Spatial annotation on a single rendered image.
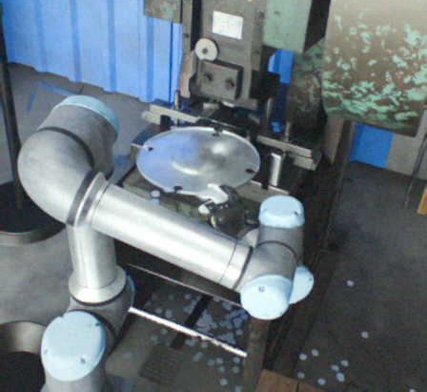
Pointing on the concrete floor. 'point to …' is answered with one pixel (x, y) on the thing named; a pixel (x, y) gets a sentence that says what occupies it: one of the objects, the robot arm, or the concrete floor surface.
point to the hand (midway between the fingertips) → (213, 188)
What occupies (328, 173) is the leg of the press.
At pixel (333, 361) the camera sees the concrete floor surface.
